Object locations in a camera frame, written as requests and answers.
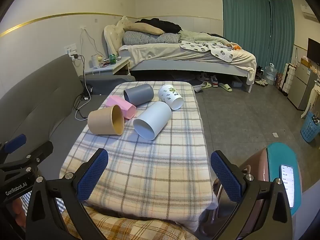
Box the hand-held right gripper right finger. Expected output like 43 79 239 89
210 150 293 240

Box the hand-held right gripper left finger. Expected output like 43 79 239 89
25 148 109 240

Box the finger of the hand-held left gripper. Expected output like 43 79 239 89
0 133 27 156
0 141 54 178

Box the tan cup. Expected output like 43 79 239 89
87 104 125 136

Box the pink cup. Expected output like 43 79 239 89
105 95 137 120

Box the pale blue cup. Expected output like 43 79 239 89
133 101 172 140

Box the grey cup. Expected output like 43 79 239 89
123 83 154 106

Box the white printed cup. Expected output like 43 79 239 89
158 84 184 110

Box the pink stool with teal seat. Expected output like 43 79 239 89
200 142 304 240

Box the grey sofa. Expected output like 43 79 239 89
0 54 137 155

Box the smartphone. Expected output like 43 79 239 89
280 164 296 208

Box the plaid pants leg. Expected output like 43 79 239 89
61 206 198 240

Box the plaid blanket-covered table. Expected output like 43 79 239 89
59 81 218 232

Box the blue laundry basket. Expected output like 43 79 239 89
300 111 320 143

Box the white nightstand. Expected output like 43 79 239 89
84 56 132 77

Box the clear water jug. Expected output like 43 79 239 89
264 64 277 85

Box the grey small fridge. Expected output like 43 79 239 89
287 64 319 110

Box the white suitcase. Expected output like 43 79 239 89
281 64 297 96

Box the printed white quilt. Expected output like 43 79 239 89
180 40 234 62

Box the bed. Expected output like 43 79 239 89
104 17 257 93

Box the checkered pillow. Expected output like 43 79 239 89
124 31 181 45

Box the black television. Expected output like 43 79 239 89
307 38 320 65

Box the teal curtain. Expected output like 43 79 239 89
221 0 296 80

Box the tan pillow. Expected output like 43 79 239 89
130 22 165 35

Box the black clothing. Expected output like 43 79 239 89
136 18 182 33

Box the white air conditioner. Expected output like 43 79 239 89
299 4 318 22

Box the white cable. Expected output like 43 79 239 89
74 27 105 121

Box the black cable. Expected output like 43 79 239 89
72 54 92 110

